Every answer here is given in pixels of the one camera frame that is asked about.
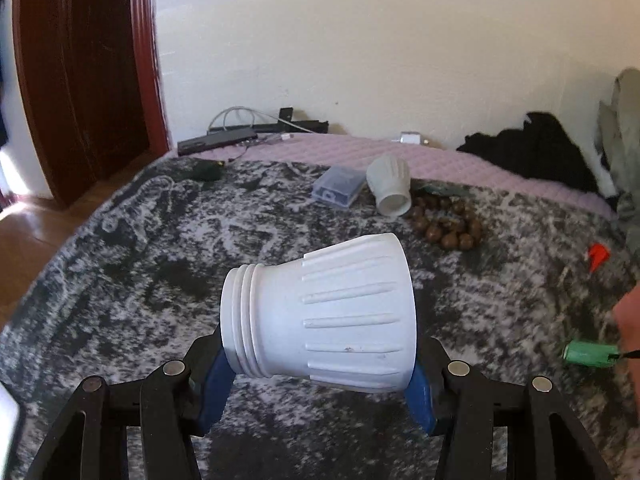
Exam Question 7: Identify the large white ribbed plastic housing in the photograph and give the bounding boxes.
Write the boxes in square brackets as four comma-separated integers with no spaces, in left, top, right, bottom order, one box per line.
[220,233,416,393]

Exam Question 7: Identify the green cylindrical object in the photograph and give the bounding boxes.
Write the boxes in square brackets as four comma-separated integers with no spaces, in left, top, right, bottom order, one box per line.
[562,340,620,368]

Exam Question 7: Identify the small black object on blanket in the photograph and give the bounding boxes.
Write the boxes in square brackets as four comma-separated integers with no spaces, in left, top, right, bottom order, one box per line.
[191,159,224,182]

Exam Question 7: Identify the person's hand at right edge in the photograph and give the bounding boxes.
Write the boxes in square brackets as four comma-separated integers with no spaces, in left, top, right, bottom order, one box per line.
[613,283,640,403]

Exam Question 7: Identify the black and white patterned blanket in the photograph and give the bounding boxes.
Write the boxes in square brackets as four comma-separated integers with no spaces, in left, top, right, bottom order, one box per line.
[1,158,639,479]

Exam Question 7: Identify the red plastic piece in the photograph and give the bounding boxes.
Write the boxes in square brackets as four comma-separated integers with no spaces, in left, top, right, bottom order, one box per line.
[587,243,611,273]

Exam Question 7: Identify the small white ribbed plastic housing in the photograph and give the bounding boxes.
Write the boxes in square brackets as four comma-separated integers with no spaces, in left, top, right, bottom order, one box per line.
[366,154,411,217]

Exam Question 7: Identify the clear blue plastic box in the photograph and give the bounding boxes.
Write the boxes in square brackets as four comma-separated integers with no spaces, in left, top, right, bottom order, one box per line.
[311,166,366,209]

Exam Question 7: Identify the pink quilted bedspread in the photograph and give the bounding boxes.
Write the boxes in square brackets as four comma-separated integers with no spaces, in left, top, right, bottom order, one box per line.
[195,133,615,220]

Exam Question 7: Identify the white charger adapter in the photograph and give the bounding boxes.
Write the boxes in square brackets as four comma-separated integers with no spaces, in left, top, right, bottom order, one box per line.
[393,131,430,145]

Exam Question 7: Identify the black power strip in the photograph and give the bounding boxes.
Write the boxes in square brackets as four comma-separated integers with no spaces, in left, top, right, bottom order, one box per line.
[177,128,257,156]

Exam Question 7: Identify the black clothing pile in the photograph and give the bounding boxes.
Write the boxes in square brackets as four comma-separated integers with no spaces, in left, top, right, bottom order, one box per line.
[456,112,608,197]

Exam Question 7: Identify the grey green fabric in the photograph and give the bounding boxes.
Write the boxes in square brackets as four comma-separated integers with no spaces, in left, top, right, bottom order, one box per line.
[596,67,640,255]

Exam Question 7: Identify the dark red wooden door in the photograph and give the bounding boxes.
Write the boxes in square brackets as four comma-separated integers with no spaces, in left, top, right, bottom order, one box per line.
[12,0,170,207]

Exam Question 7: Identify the brown wooden bead bracelet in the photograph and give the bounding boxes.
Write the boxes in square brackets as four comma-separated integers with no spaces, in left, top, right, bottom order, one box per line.
[406,193,485,253]

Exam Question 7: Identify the white cable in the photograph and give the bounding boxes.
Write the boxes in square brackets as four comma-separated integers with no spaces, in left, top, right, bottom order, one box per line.
[206,105,321,142]

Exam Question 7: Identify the black bar device by wall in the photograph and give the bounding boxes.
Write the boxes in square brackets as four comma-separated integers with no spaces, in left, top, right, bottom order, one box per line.
[250,107,329,134]

